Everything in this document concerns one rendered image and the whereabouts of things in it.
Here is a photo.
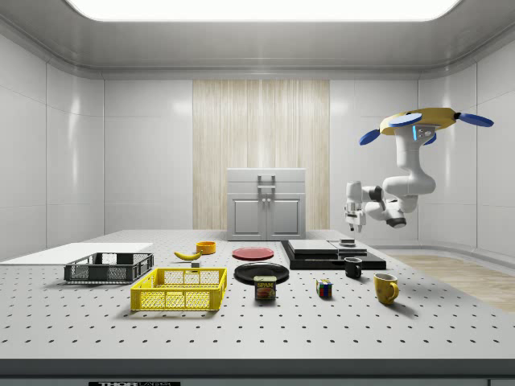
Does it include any white cabinet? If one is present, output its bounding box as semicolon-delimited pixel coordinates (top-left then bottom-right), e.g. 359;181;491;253
226;167;307;242

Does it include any white board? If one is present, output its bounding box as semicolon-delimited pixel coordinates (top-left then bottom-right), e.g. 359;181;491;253
0;242;155;266

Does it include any black plate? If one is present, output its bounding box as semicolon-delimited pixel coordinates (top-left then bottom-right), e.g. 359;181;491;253
233;262;290;285

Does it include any yellow basket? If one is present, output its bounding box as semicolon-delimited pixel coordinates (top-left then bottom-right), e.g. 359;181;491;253
130;267;229;312

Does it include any yellow mug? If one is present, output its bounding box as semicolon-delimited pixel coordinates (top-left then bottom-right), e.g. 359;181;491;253
373;273;401;306

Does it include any black mug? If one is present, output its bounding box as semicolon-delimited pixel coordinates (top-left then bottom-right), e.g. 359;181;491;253
344;257;364;280

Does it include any red plate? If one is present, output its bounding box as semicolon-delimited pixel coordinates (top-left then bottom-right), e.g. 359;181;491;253
232;246;275;261

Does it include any dark grey basket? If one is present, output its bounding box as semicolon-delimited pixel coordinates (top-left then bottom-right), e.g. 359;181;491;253
64;252;155;284

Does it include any drone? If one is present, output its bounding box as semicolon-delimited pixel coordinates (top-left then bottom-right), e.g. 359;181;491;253
359;106;495;146

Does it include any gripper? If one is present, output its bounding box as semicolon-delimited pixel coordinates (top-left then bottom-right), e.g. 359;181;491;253
343;205;368;234

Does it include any puzzle cube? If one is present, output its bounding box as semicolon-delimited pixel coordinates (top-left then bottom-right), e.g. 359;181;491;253
315;278;334;299

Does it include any flat-sided can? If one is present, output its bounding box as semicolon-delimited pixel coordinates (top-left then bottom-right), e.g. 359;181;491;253
253;275;278;302

